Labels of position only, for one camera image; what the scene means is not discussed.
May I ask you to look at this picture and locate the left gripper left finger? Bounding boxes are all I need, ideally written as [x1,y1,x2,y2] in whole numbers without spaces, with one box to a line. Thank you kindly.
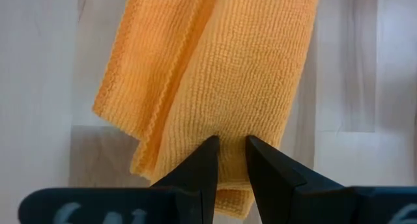
[150,135,221,224]

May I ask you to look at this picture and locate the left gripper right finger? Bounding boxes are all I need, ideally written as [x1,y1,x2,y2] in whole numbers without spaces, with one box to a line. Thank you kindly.
[246,135,345,224]

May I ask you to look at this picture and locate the orange microfiber towel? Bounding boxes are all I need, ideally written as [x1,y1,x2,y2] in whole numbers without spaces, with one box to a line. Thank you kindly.
[92,0,321,220]

